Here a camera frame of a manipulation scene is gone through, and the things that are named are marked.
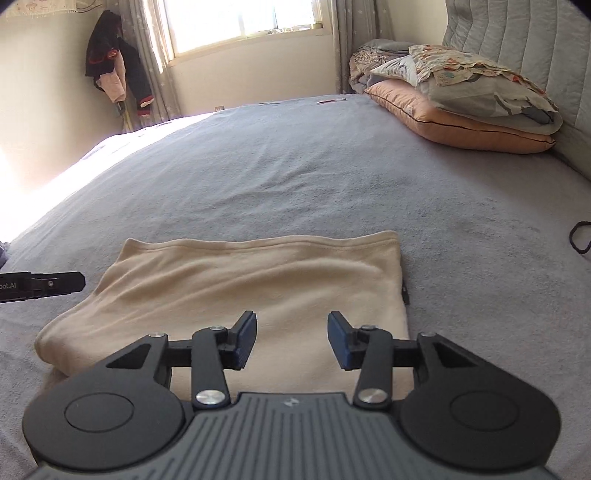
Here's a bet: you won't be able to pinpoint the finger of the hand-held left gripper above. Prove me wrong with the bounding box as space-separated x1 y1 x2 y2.
28 271 86 301

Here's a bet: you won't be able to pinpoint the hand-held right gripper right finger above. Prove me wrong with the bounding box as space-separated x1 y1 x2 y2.
327 311 483 410

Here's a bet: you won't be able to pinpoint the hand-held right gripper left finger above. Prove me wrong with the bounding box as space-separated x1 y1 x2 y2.
106 311 258 410

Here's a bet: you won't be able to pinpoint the beige shirt with black sleeves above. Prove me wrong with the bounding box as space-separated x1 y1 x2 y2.
34 231 411 407

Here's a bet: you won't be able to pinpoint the hanging dark and pink clothes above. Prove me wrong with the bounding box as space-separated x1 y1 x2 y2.
84 10 156 118

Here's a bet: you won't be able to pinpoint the grey bed blanket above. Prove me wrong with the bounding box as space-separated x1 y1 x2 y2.
0 90 591 480

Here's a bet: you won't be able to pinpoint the grey star curtain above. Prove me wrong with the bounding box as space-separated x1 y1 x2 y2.
122 0 181 125
332 0 395 95

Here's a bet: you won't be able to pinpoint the orange pillow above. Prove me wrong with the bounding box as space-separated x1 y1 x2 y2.
365 80 557 155

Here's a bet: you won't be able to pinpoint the stack of folded bedding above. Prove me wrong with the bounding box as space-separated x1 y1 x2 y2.
348 39 416 95

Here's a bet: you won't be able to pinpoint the white printed pillow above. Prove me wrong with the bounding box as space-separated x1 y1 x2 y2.
369 55 435 87

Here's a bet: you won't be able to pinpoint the grey ruffled pillow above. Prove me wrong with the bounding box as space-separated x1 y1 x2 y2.
409 44 564 136

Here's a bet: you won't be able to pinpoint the window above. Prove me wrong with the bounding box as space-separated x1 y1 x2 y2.
159 0 333 63

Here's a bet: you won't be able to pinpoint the grey quilted headboard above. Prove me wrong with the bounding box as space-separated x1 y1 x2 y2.
441 0 591 181

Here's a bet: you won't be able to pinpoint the black hair tie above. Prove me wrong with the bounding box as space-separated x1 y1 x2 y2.
569 222 591 254

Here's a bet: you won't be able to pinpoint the pale wall hanging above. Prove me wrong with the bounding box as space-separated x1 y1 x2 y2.
4 0 77 19

